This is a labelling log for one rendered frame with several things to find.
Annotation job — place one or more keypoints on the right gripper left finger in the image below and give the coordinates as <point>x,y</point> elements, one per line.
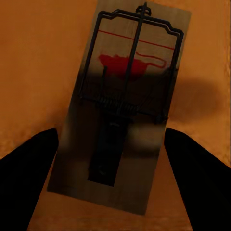
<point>22,176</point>

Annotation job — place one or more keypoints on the cabinet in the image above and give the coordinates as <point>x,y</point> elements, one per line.
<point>42,43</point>

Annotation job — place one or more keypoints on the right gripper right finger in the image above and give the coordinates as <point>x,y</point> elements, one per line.
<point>203,180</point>

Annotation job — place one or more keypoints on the mousetrap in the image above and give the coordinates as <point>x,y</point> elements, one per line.
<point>118,112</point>

